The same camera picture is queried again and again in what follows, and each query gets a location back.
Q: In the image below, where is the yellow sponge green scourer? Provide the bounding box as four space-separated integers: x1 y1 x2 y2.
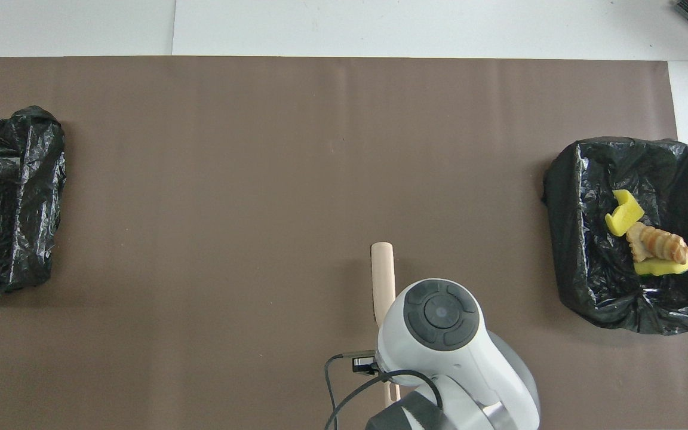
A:
634 256 688 277

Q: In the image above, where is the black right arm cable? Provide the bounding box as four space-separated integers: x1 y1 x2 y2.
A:
324 351 444 430

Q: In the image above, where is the plain yellow sponge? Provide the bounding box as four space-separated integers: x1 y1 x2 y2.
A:
605 189 645 238

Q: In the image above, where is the brown table mat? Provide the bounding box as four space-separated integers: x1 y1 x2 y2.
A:
0 57 688 430

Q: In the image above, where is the beige handled hand brush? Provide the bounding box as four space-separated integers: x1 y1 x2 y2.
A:
371 242 401 409

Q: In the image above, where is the bin lined black plastic bag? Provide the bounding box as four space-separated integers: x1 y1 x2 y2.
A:
0 106 67 294
543 137 688 335

